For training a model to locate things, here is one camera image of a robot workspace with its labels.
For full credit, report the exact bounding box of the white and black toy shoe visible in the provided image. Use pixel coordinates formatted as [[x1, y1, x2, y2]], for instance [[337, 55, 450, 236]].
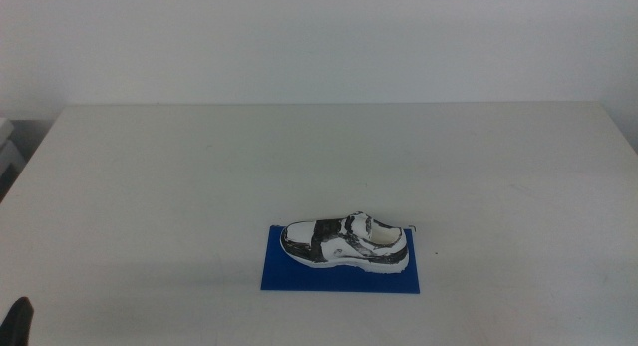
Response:
[[279, 210, 411, 275]]

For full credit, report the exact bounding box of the blue rectangular mat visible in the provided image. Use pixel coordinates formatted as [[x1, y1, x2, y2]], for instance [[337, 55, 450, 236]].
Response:
[[259, 224, 422, 295]]

